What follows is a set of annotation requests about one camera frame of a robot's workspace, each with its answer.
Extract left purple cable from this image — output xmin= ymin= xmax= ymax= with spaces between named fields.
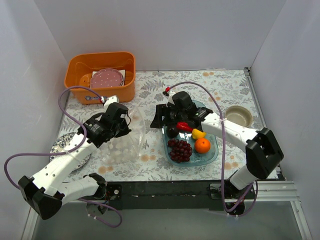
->
xmin=3 ymin=85 xmax=123 ymax=228

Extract blue patterned plate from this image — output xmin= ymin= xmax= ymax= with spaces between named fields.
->
xmin=50 ymin=132 xmax=91 ymax=172

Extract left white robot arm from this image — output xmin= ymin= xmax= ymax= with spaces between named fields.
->
xmin=18 ymin=102 xmax=131 ymax=220

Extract yellow lemon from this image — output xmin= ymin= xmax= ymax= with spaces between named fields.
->
xmin=191 ymin=128 xmax=206 ymax=140

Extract beige ceramic bowl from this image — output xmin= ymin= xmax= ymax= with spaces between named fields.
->
xmin=225 ymin=105 xmax=253 ymax=128

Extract clear blue plastic tray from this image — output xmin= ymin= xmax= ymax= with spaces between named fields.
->
xmin=161 ymin=126 xmax=219 ymax=167

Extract floral tablecloth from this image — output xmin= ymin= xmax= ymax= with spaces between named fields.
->
xmin=66 ymin=70 xmax=264 ymax=182

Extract aluminium frame rail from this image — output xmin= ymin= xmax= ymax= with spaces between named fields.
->
xmin=22 ymin=181 xmax=312 ymax=240

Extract clear zip top bag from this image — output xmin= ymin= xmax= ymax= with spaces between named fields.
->
xmin=100 ymin=106 xmax=146 ymax=165

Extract upper red chili pepper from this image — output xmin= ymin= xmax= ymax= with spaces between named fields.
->
xmin=176 ymin=121 xmax=194 ymax=132

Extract dark red grape bunch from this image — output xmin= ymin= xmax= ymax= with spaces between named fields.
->
xmin=167 ymin=139 xmax=193 ymax=163

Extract orange plastic basket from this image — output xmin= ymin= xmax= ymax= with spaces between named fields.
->
xmin=64 ymin=51 xmax=136 ymax=105

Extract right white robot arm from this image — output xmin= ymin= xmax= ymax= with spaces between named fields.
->
xmin=150 ymin=91 xmax=284 ymax=199

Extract dark purple plum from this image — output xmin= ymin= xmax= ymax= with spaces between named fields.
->
xmin=166 ymin=126 xmax=179 ymax=139

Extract orange fruit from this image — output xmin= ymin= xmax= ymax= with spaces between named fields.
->
xmin=194 ymin=138 xmax=211 ymax=154

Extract pink dotted plate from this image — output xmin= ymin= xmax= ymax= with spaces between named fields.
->
xmin=89 ymin=68 xmax=125 ymax=89

